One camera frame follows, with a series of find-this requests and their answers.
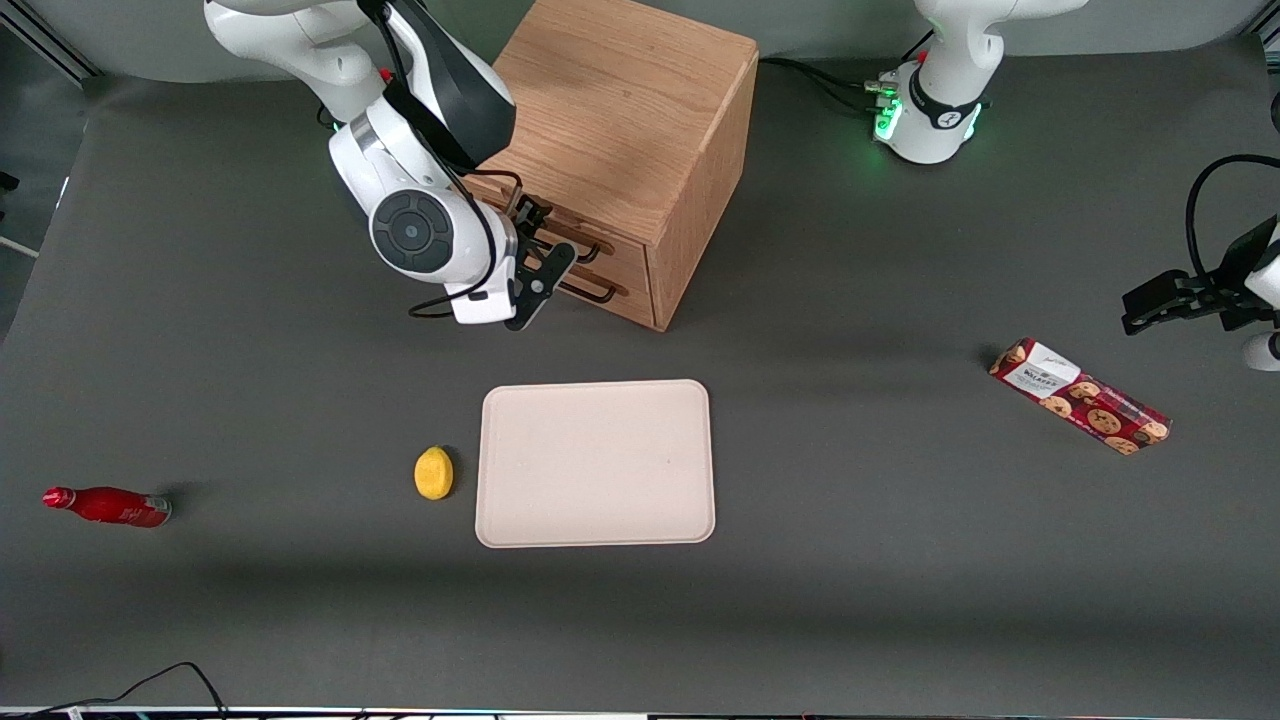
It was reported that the yellow lemon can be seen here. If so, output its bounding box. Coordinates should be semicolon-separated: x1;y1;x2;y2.
414;446;455;501

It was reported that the aluminium frame rail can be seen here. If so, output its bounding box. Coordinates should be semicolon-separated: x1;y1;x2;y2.
0;8;101;83

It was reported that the wooden drawer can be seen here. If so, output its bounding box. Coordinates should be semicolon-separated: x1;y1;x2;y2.
545;262;657;331
480;180;653;289

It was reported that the cream rectangular tray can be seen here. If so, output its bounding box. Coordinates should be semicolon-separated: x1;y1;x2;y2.
475;379;717;549

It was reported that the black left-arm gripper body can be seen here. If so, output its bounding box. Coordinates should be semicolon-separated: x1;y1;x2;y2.
1200;215;1280;306

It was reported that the wooden drawer cabinet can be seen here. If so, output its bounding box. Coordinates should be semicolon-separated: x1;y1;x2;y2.
465;0;759;333

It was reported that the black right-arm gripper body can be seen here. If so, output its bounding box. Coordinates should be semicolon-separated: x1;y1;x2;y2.
506;212;536;323

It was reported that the red cookie box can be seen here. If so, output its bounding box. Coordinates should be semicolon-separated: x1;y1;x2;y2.
989;338;1172;457

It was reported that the red bottle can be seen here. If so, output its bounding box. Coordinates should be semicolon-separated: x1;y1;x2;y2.
42;486;173;529

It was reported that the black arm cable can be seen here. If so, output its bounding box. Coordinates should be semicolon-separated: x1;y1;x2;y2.
358;0;528;321

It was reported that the black drawer handle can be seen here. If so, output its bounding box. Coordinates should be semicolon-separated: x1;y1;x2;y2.
558;275;628;304
520;205;614;264

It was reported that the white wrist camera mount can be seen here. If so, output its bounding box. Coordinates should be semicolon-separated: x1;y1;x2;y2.
448;283;516;327

